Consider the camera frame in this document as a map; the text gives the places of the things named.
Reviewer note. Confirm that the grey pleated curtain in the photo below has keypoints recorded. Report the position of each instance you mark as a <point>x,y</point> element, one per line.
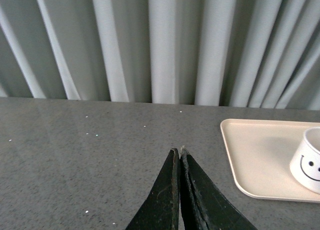
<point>235,53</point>

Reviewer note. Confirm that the beige rectangular tray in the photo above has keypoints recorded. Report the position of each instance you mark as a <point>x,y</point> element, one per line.
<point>259,154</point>

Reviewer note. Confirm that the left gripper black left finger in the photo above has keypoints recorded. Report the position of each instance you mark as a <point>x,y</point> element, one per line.
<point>160,210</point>

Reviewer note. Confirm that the white smiley mug black handle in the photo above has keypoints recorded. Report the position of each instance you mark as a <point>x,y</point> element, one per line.
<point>305,164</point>

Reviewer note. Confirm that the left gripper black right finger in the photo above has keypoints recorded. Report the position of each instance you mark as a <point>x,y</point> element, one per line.
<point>203,206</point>

